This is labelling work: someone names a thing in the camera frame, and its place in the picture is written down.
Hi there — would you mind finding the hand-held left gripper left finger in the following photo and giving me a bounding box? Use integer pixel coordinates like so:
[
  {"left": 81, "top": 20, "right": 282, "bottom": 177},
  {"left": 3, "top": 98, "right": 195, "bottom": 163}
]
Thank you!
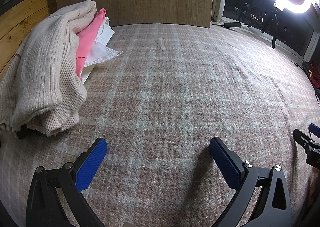
[{"left": 26, "top": 138, "right": 108, "bottom": 227}]

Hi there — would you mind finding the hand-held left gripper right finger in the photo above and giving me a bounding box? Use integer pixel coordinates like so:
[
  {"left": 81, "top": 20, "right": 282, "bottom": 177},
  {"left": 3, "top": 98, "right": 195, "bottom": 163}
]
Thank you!
[{"left": 209, "top": 137, "right": 292, "bottom": 227}]

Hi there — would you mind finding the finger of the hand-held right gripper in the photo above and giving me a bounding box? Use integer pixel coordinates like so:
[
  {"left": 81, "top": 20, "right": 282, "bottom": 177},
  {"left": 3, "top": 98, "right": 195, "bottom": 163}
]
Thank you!
[
  {"left": 309, "top": 123, "right": 320, "bottom": 140},
  {"left": 292, "top": 129, "right": 320, "bottom": 167}
]

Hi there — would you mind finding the dark red garment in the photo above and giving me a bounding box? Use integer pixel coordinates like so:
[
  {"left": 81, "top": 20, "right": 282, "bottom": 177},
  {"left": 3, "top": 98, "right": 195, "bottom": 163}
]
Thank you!
[{"left": 309, "top": 60, "right": 320, "bottom": 90}]

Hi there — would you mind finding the plaid blanket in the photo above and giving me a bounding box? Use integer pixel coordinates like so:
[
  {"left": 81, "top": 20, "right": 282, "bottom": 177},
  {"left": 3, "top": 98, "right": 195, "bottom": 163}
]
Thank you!
[{"left": 0, "top": 23, "right": 320, "bottom": 227}]

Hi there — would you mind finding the beige ribbed sweater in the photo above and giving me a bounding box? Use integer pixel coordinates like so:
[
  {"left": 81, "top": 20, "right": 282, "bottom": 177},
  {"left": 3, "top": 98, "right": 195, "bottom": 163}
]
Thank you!
[{"left": 0, "top": 0, "right": 97, "bottom": 138}]

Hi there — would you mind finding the white garment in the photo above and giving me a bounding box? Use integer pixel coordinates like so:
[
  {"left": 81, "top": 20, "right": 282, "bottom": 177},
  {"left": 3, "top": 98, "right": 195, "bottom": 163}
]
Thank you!
[{"left": 81, "top": 17, "right": 123, "bottom": 83}]

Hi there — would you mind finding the pink garment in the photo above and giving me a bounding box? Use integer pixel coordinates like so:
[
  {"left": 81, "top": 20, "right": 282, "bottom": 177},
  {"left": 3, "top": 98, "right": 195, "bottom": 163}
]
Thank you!
[{"left": 75, "top": 8, "right": 107, "bottom": 80}]

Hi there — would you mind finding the pine wood board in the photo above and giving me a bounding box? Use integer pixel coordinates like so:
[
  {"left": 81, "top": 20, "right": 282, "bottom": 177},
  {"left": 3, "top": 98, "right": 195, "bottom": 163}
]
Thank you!
[{"left": 0, "top": 0, "right": 58, "bottom": 75}]

